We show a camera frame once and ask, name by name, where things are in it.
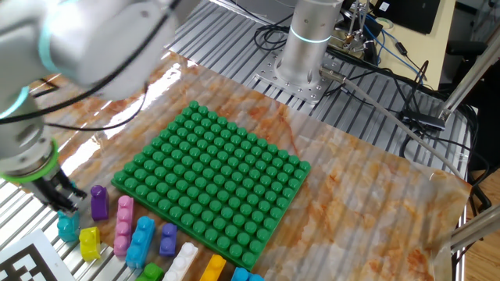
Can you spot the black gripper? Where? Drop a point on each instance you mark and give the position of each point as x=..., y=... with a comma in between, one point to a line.
x=47, y=189

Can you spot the teal long block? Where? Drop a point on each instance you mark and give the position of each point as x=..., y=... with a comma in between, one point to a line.
x=68, y=228

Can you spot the dark purple sloped block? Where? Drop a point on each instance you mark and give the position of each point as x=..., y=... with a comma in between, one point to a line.
x=99, y=205

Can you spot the lemon yellow small block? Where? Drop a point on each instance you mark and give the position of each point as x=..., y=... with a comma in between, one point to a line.
x=90, y=244

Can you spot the pink long block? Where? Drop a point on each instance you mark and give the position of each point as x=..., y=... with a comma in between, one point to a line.
x=123, y=226

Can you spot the printed marker tag paper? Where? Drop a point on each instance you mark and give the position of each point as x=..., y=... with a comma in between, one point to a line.
x=27, y=259

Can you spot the sky blue three-stud block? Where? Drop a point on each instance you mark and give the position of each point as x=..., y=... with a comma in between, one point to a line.
x=140, y=244

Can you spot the indigo two-stud block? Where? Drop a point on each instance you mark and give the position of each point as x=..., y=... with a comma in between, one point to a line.
x=168, y=242

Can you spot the green two-stud block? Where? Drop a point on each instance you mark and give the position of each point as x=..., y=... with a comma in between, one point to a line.
x=150, y=273

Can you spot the white four-stud long block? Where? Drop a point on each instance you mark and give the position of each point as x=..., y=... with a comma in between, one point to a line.
x=180, y=263

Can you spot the green studded baseplate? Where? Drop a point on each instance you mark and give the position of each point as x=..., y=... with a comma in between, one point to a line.
x=211, y=183

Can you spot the orange-yellow four-stud long block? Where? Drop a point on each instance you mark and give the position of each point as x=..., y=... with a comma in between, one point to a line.
x=213, y=269

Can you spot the blue square four-stud block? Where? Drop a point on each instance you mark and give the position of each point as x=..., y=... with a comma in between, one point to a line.
x=246, y=275

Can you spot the marble pattern mat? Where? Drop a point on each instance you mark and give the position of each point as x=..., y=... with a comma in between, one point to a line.
x=371, y=218

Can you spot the small metal stand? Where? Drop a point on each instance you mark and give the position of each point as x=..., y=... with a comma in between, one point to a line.
x=357, y=35

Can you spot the black power strip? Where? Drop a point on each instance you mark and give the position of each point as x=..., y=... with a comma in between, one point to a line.
x=423, y=120

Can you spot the beige desk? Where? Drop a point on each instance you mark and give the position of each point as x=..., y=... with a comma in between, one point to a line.
x=426, y=50

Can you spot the black laptop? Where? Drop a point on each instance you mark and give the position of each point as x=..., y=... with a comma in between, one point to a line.
x=414, y=15

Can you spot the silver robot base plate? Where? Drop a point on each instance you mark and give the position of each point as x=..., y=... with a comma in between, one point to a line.
x=273, y=78

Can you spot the aluminium frame post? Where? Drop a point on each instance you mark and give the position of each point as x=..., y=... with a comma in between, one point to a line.
x=468, y=80
x=476, y=228

